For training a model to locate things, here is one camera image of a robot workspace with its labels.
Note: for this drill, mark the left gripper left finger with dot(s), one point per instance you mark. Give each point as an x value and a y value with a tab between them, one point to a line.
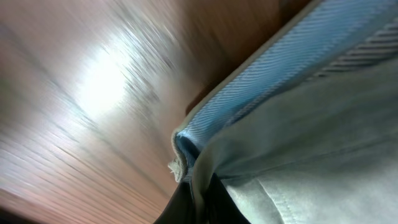
180	209

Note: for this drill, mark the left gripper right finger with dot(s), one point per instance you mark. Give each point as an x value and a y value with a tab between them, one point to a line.
220	208

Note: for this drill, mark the khaki shorts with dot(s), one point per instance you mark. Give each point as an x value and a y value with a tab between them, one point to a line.
305	130

